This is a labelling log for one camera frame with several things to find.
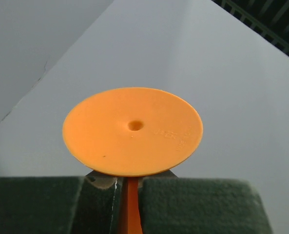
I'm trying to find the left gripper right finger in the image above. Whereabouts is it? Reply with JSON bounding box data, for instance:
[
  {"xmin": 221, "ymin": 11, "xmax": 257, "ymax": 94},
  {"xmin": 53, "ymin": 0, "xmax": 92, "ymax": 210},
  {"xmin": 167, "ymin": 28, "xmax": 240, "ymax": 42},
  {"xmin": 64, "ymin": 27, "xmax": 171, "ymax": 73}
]
[{"xmin": 139, "ymin": 178, "xmax": 273, "ymax": 234}]

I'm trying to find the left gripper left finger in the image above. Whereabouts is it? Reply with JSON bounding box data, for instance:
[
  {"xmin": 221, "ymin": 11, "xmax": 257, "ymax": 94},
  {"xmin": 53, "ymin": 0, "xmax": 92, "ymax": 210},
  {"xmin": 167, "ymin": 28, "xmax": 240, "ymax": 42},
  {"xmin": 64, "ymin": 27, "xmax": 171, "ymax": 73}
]
[{"xmin": 0, "ymin": 176, "xmax": 121, "ymax": 234}]

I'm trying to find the yellow-orange plastic wine glass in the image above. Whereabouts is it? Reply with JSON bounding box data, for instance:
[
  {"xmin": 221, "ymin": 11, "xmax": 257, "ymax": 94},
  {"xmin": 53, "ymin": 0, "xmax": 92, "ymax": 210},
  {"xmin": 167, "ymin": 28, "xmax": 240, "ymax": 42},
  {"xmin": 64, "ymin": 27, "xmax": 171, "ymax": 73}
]
[{"xmin": 62, "ymin": 87, "xmax": 203, "ymax": 234}]

